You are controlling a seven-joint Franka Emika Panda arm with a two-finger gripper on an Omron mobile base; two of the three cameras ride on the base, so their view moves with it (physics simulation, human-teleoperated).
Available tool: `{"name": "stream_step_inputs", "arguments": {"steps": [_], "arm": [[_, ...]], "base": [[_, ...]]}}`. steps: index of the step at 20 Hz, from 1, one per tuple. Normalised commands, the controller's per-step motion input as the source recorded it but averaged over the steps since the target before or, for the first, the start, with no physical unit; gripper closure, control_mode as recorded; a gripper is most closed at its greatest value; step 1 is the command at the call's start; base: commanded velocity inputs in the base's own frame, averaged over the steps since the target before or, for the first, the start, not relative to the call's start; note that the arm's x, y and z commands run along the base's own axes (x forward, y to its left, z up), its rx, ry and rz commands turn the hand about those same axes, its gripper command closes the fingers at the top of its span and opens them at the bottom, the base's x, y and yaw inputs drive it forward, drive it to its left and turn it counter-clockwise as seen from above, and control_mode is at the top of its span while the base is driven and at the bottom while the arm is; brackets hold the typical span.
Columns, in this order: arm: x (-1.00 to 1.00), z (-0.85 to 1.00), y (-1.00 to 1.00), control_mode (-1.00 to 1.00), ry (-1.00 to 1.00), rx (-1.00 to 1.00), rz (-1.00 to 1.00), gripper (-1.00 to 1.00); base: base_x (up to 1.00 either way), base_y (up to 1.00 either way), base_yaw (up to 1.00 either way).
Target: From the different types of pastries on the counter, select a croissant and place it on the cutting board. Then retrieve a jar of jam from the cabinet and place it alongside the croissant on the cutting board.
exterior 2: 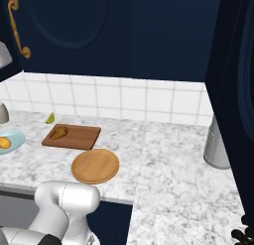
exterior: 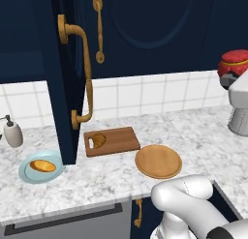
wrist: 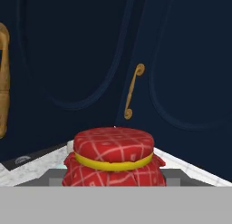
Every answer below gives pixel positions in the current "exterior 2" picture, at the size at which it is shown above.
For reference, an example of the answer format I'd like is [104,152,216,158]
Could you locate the round wooden cutting board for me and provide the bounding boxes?
[70,148,120,185]

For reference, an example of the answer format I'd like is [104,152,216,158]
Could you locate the brown croissant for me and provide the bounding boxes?
[50,125,69,141]

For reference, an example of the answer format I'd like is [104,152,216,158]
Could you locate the navy base cabinet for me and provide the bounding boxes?
[86,199,134,245]

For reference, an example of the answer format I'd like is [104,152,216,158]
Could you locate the navy tall cabinet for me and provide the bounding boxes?
[204,0,254,223]

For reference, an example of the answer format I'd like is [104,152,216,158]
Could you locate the rectangular dark wooden tray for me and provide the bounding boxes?
[41,123,102,152]

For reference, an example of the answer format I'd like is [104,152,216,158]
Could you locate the green lime wedge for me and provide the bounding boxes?
[45,112,56,125]

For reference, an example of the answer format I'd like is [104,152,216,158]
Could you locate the grey ribbed canister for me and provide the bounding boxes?
[202,113,231,171]

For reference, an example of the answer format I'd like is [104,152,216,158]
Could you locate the light blue plate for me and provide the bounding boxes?
[0,129,27,156]

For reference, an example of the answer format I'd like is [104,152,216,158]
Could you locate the grey metal pot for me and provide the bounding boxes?
[0,102,10,125]

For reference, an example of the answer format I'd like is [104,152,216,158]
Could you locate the orange round pastry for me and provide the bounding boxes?
[0,136,12,149]

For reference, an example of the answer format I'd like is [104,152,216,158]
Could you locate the silver range hood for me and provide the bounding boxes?
[0,41,14,67]

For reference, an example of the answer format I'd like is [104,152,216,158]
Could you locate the grey appliance front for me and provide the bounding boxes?
[0,189,41,230]

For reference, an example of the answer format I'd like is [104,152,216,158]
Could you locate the black plant leaves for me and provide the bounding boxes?
[230,214,254,245]

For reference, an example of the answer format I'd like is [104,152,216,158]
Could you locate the plain navy wall cabinet door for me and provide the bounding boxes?
[129,0,223,83]

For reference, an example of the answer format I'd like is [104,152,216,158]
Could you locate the brass cabinet door handle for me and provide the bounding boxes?
[7,0,32,60]

